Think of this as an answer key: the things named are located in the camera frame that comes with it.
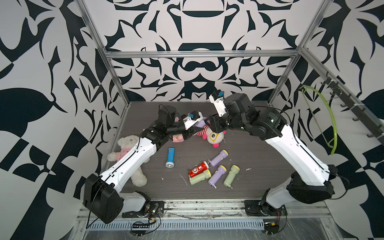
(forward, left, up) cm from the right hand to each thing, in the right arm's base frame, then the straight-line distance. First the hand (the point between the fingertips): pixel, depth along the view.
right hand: (207, 117), depth 62 cm
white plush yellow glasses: (+10, -6, -32) cm, 34 cm away
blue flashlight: (-2, +20, -35) cm, 40 cm away
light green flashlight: (-13, +3, -35) cm, 37 cm away
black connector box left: (-34, +32, -40) cm, 62 cm away
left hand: (+5, +3, -9) cm, 11 cm away
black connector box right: (-35, -31, -42) cm, 62 cm away
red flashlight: (-7, +1, -35) cm, 36 cm away
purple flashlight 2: (0, -11, -35) cm, 36 cm away
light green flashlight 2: (-10, -16, -35) cm, 39 cm away
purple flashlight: (+1, +3, -5) cm, 6 cm away
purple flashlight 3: (-9, -9, -36) cm, 38 cm away
